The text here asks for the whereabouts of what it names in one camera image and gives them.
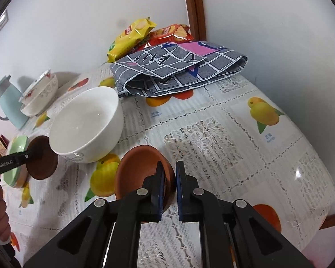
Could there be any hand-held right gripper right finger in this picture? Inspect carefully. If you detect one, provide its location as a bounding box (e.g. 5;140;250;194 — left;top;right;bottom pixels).
175;160;316;268

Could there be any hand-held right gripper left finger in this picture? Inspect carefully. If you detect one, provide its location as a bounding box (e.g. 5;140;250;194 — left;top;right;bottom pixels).
22;160;166;268

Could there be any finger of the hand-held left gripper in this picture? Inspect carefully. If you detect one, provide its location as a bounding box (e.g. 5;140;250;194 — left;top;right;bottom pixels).
17;146;44;167

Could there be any green plastic plate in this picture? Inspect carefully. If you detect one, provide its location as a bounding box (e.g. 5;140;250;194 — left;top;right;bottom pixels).
3;135;30;186

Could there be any small brown clay bowl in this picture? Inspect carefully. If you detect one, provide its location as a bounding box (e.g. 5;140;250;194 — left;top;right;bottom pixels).
114;144;176;224
26;135;59;181

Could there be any white porcelain bowl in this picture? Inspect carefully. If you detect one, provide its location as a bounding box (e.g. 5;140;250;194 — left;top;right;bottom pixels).
49;86;124;164

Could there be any light blue thermos jug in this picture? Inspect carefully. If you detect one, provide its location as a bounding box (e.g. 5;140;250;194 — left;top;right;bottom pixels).
0;75;30;130

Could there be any large white swirl pattern bowl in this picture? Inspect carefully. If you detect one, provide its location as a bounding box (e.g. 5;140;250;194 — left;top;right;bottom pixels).
20;73;59;117

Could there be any blue pattern porcelain bowl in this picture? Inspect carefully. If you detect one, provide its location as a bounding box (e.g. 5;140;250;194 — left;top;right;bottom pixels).
20;69;51;105

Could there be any grey checked cloth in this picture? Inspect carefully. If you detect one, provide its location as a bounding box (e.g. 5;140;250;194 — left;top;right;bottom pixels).
109;41;248;98

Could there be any yellow chips bag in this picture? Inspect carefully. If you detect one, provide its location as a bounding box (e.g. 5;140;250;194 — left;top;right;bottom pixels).
107;17;156;63

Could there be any orange chips bag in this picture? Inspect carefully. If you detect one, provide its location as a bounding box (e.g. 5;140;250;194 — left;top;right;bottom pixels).
141;25;194;46

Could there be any white light switch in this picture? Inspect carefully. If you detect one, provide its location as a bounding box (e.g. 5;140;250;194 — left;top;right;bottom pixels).
0;10;9;32

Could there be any brown wooden door frame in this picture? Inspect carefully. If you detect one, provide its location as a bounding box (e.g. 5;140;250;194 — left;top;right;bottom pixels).
182;0;208;43

